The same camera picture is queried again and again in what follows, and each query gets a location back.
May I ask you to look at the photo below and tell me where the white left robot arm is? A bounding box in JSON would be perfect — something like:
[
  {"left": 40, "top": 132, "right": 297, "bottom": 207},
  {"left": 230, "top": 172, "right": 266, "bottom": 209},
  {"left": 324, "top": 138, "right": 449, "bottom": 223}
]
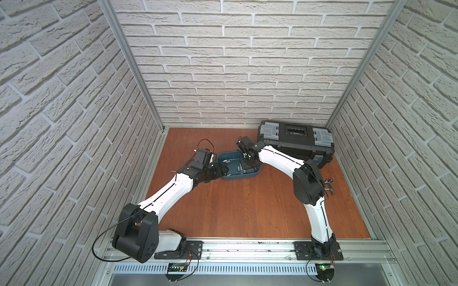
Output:
[{"left": 112, "top": 162, "right": 229, "bottom": 263}]

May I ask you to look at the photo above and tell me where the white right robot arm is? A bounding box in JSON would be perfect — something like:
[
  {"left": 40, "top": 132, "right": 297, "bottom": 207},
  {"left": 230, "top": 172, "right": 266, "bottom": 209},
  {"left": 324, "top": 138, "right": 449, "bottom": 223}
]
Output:
[{"left": 237, "top": 137, "right": 336, "bottom": 247}]

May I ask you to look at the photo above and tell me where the teal plastic storage box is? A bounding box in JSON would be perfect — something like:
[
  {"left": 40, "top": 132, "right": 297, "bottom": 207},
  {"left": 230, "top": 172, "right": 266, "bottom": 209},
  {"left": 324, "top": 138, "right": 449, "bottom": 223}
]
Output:
[{"left": 217, "top": 150, "right": 262, "bottom": 181}]

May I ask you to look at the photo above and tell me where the black grey toolbox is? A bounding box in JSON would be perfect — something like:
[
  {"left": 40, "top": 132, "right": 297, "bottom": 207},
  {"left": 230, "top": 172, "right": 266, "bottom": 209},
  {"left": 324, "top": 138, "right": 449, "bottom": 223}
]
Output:
[{"left": 257, "top": 120, "right": 335, "bottom": 169}]

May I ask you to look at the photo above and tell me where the ratchet wrench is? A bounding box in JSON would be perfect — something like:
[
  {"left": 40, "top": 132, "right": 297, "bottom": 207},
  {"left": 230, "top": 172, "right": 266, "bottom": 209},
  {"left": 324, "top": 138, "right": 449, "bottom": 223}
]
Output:
[{"left": 324, "top": 178, "right": 334, "bottom": 185}]

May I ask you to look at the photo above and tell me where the left controller board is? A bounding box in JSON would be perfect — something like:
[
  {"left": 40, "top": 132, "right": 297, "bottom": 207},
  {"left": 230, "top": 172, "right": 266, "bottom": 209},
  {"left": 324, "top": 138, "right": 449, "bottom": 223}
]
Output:
[{"left": 165, "top": 263, "right": 189, "bottom": 282}]

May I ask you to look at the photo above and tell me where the controller board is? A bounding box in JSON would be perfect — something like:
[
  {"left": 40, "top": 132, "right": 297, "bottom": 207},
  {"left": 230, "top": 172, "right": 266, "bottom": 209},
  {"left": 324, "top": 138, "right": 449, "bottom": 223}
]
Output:
[
  {"left": 316, "top": 264, "right": 335, "bottom": 283},
  {"left": 165, "top": 263, "right": 189, "bottom": 282}
]

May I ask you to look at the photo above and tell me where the right controller board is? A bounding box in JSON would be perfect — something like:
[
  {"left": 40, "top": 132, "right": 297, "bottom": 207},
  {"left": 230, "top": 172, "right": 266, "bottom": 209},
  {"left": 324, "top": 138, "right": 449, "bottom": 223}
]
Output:
[{"left": 316, "top": 264, "right": 335, "bottom": 283}]

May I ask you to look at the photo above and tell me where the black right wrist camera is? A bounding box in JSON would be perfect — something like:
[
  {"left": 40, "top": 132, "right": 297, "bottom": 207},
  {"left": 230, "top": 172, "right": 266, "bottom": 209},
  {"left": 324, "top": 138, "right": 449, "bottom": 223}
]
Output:
[{"left": 236, "top": 136, "right": 254, "bottom": 154}]

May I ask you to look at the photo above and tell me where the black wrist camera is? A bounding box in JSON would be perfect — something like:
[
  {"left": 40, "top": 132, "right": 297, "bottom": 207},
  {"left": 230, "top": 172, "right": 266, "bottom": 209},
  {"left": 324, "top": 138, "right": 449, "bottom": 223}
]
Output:
[
  {"left": 191, "top": 149, "right": 213, "bottom": 170},
  {"left": 236, "top": 136, "right": 254, "bottom": 154}
]

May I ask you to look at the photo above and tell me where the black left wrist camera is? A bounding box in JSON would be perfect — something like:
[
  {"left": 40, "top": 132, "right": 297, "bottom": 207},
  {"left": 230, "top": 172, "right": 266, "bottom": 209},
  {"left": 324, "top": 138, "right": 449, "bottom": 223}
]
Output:
[{"left": 191, "top": 149, "right": 213, "bottom": 170}]

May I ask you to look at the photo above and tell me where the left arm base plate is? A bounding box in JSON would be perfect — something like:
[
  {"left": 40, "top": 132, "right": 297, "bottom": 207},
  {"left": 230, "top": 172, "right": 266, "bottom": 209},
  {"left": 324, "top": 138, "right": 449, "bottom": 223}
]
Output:
[{"left": 153, "top": 240, "right": 203, "bottom": 260}]

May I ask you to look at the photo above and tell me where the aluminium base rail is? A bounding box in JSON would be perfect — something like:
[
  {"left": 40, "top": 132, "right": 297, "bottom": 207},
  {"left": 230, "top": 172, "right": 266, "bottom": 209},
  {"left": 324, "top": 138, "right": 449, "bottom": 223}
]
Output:
[{"left": 108, "top": 238, "right": 396, "bottom": 278}]

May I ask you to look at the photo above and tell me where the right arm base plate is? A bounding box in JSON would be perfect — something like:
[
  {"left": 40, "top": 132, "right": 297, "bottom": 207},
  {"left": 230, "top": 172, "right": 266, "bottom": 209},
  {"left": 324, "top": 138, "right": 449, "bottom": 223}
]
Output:
[{"left": 293, "top": 241, "right": 344, "bottom": 261}]

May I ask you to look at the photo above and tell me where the aluminium frame post left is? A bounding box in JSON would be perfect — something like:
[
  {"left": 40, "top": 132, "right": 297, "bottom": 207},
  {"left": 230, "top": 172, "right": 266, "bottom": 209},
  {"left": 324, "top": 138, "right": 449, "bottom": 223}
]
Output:
[{"left": 99, "top": 0, "right": 165, "bottom": 132}]

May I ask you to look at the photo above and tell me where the aluminium frame post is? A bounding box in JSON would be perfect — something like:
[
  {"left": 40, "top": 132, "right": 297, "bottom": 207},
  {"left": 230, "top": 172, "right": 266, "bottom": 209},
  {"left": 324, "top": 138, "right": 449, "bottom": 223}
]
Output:
[
  {"left": 325, "top": 0, "right": 408, "bottom": 129},
  {"left": 99, "top": 0, "right": 165, "bottom": 132}
]

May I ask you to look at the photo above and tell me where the aluminium frame post right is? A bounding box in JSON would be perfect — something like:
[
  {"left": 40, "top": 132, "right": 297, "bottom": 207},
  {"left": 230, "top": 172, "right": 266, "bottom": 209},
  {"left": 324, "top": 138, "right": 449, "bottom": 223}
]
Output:
[{"left": 325, "top": 0, "right": 408, "bottom": 129}]

